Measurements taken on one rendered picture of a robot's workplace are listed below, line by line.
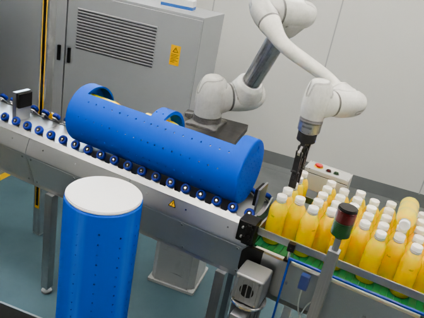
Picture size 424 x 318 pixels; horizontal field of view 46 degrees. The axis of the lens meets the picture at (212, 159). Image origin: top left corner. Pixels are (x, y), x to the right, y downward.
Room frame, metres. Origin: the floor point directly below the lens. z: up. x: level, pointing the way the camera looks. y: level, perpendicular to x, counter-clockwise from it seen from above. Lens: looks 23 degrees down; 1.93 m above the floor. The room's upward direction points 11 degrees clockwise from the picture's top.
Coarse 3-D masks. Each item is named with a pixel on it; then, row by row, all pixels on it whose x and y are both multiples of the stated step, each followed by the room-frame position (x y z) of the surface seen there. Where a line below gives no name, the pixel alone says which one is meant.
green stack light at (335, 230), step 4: (332, 224) 1.40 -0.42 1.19; (336, 224) 1.37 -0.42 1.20; (340, 224) 1.36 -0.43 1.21; (332, 228) 1.38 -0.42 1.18; (336, 228) 1.37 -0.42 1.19; (340, 228) 1.36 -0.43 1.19; (344, 228) 1.36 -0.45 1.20; (348, 228) 1.36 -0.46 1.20; (352, 228) 1.37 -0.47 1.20; (332, 232) 1.38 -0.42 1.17; (336, 232) 1.36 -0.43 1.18; (340, 232) 1.36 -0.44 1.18; (344, 232) 1.36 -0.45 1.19; (348, 232) 1.36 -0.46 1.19; (336, 236) 1.36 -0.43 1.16; (340, 236) 1.36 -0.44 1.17; (344, 236) 1.36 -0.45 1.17; (348, 236) 1.36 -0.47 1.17
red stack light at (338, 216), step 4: (336, 212) 1.39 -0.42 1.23; (340, 212) 1.37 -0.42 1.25; (336, 216) 1.38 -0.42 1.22; (340, 216) 1.37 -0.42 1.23; (344, 216) 1.36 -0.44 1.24; (348, 216) 1.36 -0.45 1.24; (352, 216) 1.36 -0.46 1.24; (356, 216) 1.38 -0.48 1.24; (336, 220) 1.37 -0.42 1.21; (340, 220) 1.37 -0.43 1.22; (344, 220) 1.36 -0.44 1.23; (348, 220) 1.36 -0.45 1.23; (352, 220) 1.36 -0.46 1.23; (344, 224) 1.36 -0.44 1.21; (348, 224) 1.36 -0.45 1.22; (352, 224) 1.37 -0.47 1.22
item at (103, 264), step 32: (64, 192) 1.55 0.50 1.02; (64, 224) 1.49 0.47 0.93; (96, 224) 1.44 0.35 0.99; (128, 224) 1.49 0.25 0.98; (64, 256) 1.47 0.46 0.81; (96, 256) 1.44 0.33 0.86; (128, 256) 1.51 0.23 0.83; (64, 288) 1.46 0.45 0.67; (96, 288) 1.44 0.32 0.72; (128, 288) 1.54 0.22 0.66
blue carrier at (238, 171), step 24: (72, 120) 2.07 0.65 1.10; (96, 120) 2.03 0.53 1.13; (120, 120) 2.00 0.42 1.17; (144, 120) 1.98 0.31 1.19; (96, 144) 2.05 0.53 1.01; (120, 144) 1.97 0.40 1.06; (144, 144) 1.92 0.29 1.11; (168, 144) 1.89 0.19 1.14; (192, 144) 1.87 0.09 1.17; (216, 144) 1.85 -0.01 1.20; (240, 144) 1.85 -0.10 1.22; (168, 168) 1.89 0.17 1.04; (192, 168) 1.83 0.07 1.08; (216, 168) 1.80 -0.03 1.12; (240, 168) 1.77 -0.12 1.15; (216, 192) 1.82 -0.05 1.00; (240, 192) 1.82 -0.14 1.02
